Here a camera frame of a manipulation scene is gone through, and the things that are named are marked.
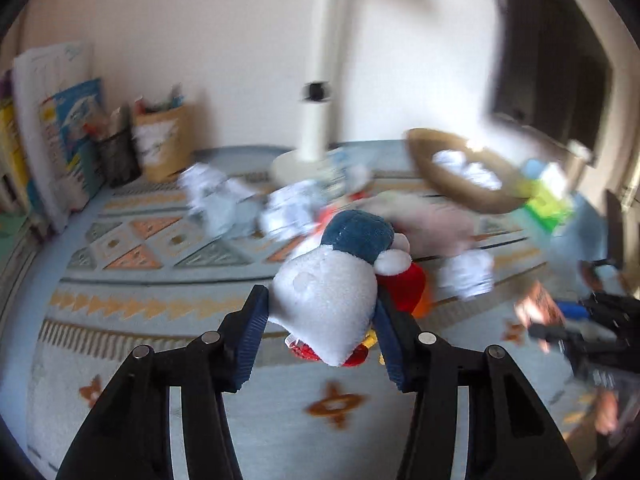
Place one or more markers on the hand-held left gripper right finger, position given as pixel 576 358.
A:
pixel 387 345

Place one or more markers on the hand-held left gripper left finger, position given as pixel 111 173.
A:
pixel 255 330

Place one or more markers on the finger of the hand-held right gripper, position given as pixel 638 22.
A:
pixel 550 334
pixel 572 310

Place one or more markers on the orange wrapper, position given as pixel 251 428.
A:
pixel 540 305

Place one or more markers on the orange fruit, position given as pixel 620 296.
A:
pixel 422 302

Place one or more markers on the white and blue plush toy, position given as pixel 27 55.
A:
pixel 325 300

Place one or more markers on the pink plush toy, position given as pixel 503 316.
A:
pixel 435 230

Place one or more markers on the woven brown basket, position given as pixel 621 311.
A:
pixel 450 190

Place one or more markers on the heap of papers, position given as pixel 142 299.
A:
pixel 467 170

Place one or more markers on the person's right hand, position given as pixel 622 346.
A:
pixel 607 412

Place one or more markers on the green packet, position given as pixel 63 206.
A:
pixel 547 207

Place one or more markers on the patterned blue mat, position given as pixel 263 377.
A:
pixel 150 310

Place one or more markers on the white tissue pack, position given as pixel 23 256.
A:
pixel 545 175

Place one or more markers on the beige cylinder container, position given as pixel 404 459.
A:
pixel 581 152

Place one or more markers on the white desk lamp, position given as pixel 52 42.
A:
pixel 315 125

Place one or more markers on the black mesh pen holder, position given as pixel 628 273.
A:
pixel 117 155

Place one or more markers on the bundle of pens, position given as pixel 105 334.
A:
pixel 160 102

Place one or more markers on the dark monitor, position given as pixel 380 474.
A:
pixel 545 60

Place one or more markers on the blue workbook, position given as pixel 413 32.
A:
pixel 80 135

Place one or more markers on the stack of green books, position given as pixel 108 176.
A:
pixel 10 225

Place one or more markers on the yellow book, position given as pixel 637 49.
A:
pixel 12 155

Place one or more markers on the row of books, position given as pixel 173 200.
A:
pixel 40 110

